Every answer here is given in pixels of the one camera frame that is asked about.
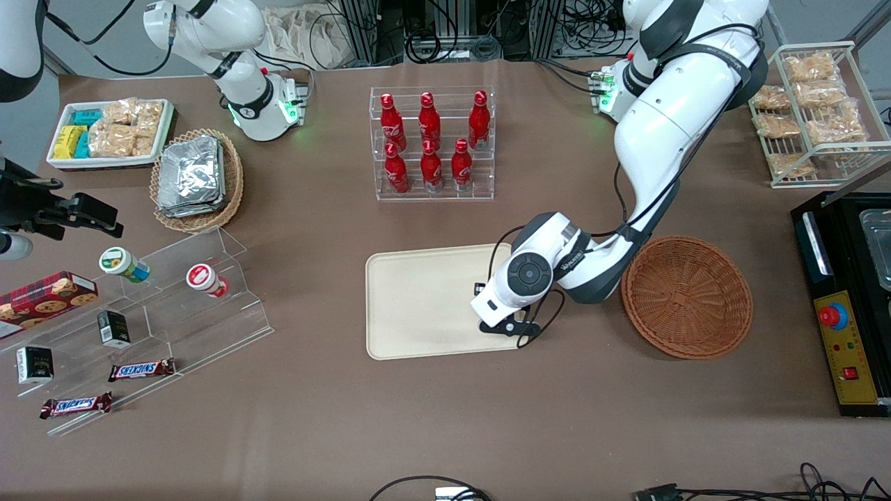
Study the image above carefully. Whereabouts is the red-labelled white-lid cup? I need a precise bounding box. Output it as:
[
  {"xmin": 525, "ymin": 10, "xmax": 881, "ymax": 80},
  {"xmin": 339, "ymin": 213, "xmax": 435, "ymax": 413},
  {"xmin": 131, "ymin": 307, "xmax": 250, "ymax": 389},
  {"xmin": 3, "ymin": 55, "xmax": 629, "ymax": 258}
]
[{"xmin": 185, "ymin": 263, "xmax": 230, "ymax": 299}]

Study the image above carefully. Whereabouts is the red cola bottle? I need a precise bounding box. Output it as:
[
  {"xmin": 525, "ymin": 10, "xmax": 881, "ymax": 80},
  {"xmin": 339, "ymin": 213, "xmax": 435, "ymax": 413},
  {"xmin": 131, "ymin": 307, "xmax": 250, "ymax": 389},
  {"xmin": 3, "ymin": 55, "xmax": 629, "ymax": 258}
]
[
  {"xmin": 418, "ymin": 91, "xmax": 442, "ymax": 147},
  {"xmin": 420, "ymin": 139, "xmax": 444, "ymax": 193},
  {"xmin": 379, "ymin": 93, "xmax": 407, "ymax": 150},
  {"xmin": 384, "ymin": 142, "xmax": 411, "ymax": 195},
  {"xmin": 451, "ymin": 138, "xmax": 473, "ymax": 192},
  {"xmin": 468, "ymin": 90, "xmax": 491, "ymax": 151}
]

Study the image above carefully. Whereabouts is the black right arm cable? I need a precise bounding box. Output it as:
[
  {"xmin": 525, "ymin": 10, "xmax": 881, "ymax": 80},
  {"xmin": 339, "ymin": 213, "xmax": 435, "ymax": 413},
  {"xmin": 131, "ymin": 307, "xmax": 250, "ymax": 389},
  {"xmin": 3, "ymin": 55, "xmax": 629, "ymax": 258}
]
[{"xmin": 42, "ymin": 0, "xmax": 175, "ymax": 77}]

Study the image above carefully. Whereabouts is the yellow snack packet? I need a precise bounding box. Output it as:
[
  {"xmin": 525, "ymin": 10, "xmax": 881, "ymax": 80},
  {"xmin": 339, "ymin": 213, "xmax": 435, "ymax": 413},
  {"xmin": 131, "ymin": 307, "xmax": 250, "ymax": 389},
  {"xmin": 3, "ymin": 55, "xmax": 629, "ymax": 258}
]
[{"xmin": 54, "ymin": 125, "xmax": 86, "ymax": 159}]

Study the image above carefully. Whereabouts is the red emergency stop button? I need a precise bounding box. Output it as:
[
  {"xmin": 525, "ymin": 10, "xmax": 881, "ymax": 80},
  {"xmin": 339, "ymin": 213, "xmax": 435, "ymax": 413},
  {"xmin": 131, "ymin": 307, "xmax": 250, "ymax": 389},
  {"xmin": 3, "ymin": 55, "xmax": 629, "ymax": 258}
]
[{"xmin": 818, "ymin": 303, "xmax": 850, "ymax": 332}]

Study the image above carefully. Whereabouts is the red tartan cookie box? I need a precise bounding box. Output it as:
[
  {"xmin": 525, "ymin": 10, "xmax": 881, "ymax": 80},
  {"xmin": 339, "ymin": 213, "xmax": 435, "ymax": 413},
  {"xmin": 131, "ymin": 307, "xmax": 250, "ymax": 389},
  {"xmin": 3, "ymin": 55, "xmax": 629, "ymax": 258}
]
[{"xmin": 0, "ymin": 271, "xmax": 99, "ymax": 340}]

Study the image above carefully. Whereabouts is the white wire shelf rack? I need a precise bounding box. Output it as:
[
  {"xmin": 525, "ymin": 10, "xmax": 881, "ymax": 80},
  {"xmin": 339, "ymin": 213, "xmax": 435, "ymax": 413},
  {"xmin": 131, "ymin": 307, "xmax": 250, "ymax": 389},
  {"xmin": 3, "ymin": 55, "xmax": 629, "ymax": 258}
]
[{"xmin": 748, "ymin": 40, "xmax": 891, "ymax": 189}]

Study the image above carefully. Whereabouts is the silver foil pouch stack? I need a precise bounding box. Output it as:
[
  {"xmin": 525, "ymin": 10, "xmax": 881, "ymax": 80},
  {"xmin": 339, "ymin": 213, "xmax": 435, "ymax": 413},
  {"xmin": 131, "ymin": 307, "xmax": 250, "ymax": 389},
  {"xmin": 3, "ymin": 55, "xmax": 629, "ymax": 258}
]
[{"xmin": 157, "ymin": 136, "xmax": 227, "ymax": 218}]

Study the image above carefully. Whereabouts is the light tan wicker basket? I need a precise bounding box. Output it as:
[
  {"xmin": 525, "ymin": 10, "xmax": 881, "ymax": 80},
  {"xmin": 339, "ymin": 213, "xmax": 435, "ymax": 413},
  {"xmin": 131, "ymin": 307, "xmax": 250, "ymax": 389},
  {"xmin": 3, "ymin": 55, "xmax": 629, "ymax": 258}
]
[{"xmin": 150, "ymin": 128, "xmax": 244, "ymax": 234}]

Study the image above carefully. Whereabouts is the black yellow-panel control box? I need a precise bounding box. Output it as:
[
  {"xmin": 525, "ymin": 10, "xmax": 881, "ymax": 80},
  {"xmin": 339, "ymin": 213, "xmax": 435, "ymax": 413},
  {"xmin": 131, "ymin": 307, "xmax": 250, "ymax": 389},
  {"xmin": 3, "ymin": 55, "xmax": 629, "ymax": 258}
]
[{"xmin": 790, "ymin": 191, "xmax": 891, "ymax": 418}]

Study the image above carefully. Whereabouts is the beige cloth bag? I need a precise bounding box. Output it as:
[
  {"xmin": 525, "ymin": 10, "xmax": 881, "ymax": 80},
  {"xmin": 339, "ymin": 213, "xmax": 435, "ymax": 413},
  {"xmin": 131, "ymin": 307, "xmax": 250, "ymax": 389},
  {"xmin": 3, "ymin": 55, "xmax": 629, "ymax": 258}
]
[{"xmin": 263, "ymin": 6, "xmax": 342, "ymax": 69}]

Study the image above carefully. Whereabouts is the grey metal strut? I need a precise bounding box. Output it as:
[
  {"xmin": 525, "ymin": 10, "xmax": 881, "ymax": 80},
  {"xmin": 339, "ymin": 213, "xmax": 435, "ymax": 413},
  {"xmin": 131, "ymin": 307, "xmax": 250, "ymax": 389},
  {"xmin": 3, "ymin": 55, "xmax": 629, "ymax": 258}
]
[{"xmin": 764, "ymin": 0, "xmax": 789, "ymax": 46}]

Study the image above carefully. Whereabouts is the small black white-sided carton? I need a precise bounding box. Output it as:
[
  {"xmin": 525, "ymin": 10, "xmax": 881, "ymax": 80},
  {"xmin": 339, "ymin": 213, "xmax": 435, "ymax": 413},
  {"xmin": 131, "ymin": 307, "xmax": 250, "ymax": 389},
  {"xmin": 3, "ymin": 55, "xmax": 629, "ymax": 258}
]
[{"xmin": 16, "ymin": 346, "xmax": 55, "ymax": 385}]

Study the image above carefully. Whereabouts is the green-labelled white-lid cup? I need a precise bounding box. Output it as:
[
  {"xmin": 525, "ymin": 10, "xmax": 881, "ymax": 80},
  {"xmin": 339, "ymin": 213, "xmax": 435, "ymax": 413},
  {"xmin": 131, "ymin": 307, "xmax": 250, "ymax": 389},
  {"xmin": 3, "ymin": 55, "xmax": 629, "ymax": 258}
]
[{"xmin": 98, "ymin": 246, "xmax": 151, "ymax": 283}]

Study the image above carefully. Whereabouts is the clear acrylic tiered stand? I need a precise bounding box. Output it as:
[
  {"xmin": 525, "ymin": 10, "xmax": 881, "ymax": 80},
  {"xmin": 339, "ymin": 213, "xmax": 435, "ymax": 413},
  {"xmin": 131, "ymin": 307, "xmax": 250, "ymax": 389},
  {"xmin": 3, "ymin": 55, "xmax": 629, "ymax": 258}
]
[{"xmin": 0, "ymin": 226, "xmax": 275, "ymax": 437}]

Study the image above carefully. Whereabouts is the beige plastic serving tray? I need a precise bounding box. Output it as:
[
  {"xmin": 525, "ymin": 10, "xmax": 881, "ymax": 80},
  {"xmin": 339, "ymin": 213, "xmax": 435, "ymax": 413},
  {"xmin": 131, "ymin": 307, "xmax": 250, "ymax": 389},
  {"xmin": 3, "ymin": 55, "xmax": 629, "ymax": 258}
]
[{"xmin": 365, "ymin": 242, "xmax": 530, "ymax": 361}]

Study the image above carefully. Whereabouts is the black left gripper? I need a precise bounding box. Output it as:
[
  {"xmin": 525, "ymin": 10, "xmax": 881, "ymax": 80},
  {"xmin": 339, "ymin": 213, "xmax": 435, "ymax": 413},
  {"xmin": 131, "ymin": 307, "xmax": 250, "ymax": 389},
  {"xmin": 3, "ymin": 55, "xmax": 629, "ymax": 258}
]
[{"xmin": 473, "ymin": 282, "xmax": 542, "ymax": 347}]

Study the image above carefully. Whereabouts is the small black barcode carton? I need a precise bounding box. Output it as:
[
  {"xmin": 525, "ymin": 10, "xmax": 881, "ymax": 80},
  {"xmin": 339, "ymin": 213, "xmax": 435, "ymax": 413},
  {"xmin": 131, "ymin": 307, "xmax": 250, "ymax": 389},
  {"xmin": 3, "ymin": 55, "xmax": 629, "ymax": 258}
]
[{"xmin": 97, "ymin": 310, "xmax": 132, "ymax": 349}]

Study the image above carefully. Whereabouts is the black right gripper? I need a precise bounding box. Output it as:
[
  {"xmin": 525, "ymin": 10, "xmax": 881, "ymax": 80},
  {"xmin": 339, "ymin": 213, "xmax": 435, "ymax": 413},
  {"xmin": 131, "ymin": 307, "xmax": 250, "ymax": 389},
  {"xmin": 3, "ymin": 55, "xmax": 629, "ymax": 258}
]
[{"xmin": 0, "ymin": 159, "xmax": 125, "ymax": 241}]

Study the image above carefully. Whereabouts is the silver aluminium frame post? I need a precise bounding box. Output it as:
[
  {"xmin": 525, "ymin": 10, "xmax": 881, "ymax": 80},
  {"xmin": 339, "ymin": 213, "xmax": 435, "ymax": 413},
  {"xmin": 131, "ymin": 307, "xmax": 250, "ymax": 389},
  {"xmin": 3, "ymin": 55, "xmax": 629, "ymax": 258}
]
[
  {"xmin": 527, "ymin": 0, "xmax": 566, "ymax": 60},
  {"xmin": 339, "ymin": 0, "xmax": 380, "ymax": 65}
]

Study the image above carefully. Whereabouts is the clear acrylic bottle rack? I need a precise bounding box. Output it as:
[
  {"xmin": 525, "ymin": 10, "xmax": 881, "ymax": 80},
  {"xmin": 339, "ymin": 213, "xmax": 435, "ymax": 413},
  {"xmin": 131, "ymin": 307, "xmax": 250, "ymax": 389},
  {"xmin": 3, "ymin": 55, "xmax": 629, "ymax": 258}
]
[{"xmin": 370, "ymin": 86, "xmax": 496, "ymax": 202}]

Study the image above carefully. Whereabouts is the black tangled table cable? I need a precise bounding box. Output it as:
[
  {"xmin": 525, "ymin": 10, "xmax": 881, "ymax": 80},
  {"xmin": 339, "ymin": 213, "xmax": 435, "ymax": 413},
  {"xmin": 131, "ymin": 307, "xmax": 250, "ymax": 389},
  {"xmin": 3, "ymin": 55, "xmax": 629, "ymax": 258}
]
[{"xmin": 679, "ymin": 463, "xmax": 891, "ymax": 501}]

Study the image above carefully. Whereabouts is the clear plastic container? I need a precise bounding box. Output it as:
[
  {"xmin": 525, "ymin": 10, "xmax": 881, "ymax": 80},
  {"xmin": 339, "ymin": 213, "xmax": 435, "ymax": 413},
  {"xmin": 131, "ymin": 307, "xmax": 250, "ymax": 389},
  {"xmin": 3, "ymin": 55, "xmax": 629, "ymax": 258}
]
[{"xmin": 860, "ymin": 207, "xmax": 891, "ymax": 289}]

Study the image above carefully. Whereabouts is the black looped table cable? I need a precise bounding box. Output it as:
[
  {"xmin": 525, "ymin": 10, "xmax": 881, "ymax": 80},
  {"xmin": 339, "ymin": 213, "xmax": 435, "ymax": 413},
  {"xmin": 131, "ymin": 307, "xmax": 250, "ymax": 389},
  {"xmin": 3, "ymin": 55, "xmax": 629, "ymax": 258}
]
[{"xmin": 369, "ymin": 475, "xmax": 491, "ymax": 501}]

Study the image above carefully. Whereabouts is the brown round wicker basket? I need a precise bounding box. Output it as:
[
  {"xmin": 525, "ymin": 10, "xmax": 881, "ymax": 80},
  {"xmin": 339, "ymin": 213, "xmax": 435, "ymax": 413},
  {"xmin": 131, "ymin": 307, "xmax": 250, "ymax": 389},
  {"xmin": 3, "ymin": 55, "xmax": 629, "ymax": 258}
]
[{"xmin": 621, "ymin": 235, "xmax": 754, "ymax": 360}]

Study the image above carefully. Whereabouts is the black background cable bundle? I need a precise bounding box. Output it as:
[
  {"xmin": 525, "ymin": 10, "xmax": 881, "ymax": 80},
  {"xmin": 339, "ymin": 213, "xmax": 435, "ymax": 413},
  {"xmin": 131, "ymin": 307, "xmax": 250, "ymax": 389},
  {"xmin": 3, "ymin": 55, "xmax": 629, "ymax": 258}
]
[
  {"xmin": 564, "ymin": 0, "xmax": 627, "ymax": 58},
  {"xmin": 404, "ymin": 24, "xmax": 503, "ymax": 63}
]

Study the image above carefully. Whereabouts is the brown Snickers bar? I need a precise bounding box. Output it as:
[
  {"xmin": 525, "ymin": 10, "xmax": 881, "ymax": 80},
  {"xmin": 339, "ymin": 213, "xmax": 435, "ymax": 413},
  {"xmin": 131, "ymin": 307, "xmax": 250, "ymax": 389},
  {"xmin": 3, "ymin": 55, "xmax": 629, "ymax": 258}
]
[
  {"xmin": 39, "ymin": 392, "xmax": 113, "ymax": 420},
  {"xmin": 107, "ymin": 358, "xmax": 177, "ymax": 383}
]

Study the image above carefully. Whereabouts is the white rectangular snack bin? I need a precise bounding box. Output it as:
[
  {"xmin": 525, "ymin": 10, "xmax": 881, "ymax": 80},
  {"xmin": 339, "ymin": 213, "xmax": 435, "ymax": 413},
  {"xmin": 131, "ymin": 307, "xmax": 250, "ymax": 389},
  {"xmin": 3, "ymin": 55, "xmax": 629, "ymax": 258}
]
[{"xmin": 46, "ymin": 99, "xmax": 175, "ymax": 171}]

